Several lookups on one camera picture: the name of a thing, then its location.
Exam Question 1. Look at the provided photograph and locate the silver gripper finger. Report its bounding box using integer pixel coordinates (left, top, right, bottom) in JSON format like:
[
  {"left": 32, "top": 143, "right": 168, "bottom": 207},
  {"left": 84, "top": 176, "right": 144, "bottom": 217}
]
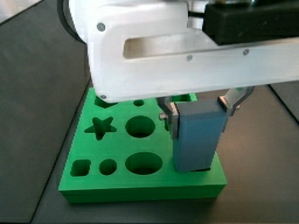
[
  {"left": 156, "top": 97, "right": 180, "bottom": 139},
  {"left": 217, "top": 87, "right": 255, "bottom": 116}
]

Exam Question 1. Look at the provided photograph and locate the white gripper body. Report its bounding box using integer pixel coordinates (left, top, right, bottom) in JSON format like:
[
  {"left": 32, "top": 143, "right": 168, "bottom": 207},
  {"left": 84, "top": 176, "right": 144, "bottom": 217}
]
[{"left": 69, "top": 0, "right": 299, "bottom": 102}]

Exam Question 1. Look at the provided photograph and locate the blue rectangular block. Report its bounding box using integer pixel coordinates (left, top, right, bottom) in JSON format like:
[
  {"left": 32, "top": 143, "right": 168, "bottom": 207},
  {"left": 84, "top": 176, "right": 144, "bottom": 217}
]
[{"left": 172, "top": 99, "right": 227, "bottom": 172}]

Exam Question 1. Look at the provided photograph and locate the green foam shape board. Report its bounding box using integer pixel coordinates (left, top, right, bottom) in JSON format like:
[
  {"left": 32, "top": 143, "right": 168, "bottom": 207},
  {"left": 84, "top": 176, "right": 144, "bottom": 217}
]
[{"left": 58, "top": 89, "right": 227, "bottom": 203}]

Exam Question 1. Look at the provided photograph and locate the black camera box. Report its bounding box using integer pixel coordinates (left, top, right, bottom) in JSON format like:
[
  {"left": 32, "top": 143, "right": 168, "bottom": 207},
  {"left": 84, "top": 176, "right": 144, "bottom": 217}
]
[{"left": 201, "top": 0, "right": 299, "bottom": 46}]

